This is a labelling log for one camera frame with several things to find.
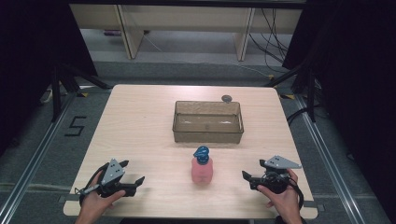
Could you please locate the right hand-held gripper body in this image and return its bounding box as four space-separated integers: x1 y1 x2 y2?
248 155 303 195

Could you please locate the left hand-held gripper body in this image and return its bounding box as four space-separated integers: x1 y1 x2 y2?
92 158 138 199

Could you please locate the pink bottle with blue pump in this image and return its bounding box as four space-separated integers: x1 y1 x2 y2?
191 145 215 185

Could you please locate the clear brown plastic box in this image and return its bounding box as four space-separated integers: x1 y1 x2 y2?
172 100 245 145

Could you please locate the person's right hand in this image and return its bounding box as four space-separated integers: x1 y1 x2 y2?
256 168 302 219

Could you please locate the person's left hand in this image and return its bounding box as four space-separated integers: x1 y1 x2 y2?
78 170 127 220

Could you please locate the black metal stand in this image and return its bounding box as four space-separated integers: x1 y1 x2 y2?
49 63 114 123
263 65 319 123

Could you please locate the dark curtain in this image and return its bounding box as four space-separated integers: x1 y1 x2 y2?
281 0 396 218
0 0 99 158

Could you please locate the white shelf unit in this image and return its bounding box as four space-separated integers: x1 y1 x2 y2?
68 3 304 63

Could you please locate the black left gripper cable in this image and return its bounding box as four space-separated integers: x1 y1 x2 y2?
74 161 110 207

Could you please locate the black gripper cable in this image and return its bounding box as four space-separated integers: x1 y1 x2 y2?
288 177 305 210
74 161 110 207

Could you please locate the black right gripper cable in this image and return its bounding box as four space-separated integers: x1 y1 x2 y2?
288 177 305 210

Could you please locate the metal floor rail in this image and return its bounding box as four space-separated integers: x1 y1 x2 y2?
0 91 79 224
291 92 366 224

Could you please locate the thick black floor cable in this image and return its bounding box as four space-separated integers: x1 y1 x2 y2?
285 105 322 126

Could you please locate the white floor cable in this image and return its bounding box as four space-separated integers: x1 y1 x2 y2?
230 62 273 78

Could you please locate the bundle of black floor cables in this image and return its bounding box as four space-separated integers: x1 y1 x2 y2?
247 7 291 75

